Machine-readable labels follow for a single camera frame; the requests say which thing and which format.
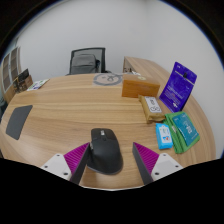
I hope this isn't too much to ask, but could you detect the wooden shelf unit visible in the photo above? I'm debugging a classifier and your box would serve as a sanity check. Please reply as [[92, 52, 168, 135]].
[[0, 46, 23, 94]]

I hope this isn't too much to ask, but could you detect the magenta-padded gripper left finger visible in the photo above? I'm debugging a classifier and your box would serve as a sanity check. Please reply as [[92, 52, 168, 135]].
[[40, 142, 92, 186]]

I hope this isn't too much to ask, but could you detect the black mesh office chair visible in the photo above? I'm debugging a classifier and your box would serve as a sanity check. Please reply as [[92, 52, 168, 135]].
[[66, 47, 111, 76]]

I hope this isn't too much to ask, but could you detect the blue wet wipes pack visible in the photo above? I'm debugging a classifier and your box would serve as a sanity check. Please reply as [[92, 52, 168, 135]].
[[155, 122, 174, 150]]

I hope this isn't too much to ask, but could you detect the teal flat packet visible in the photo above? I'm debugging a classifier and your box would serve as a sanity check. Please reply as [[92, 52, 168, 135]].
[[172, 113, 200, 148]]

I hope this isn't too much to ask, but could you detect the black computer mouse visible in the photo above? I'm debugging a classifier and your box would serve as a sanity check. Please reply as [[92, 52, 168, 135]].
[[86, 127, 124, 176]]

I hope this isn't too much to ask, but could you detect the brown paper package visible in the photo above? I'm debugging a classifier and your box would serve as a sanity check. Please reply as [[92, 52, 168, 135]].
[[138, 94, 167, 124]]

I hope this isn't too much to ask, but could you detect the white printed leaflet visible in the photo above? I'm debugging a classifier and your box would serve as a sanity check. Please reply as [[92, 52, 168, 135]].
[[26, 78, 50, 92]]

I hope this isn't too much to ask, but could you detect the orange-brown wooden box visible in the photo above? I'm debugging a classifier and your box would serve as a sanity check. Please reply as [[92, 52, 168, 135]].
[[121, 73, 161, 99]]

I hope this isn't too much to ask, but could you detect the grey backpack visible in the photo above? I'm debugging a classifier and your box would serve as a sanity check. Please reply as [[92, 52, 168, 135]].
[[69, 53, 101, 75]]

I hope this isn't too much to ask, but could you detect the green flat packet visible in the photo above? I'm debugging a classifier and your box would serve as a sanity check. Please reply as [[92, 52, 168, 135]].
[[163, 111, 201, 155]]

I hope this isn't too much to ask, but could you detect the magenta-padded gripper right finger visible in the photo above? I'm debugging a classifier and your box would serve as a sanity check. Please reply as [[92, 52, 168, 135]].
[[132, 142, 184, 186]]

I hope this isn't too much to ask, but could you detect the wooden side desk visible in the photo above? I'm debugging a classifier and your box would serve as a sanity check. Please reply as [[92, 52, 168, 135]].
[[122, 55, 173, 81]]

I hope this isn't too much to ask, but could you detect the dark grey mouse pad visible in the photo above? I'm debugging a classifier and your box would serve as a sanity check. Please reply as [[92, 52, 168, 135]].
[[5, 104, 34, 141]]

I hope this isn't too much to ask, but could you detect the purple printed pouch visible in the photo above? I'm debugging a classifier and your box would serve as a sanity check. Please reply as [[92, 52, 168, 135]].
[[159, 61, 198, 114]]

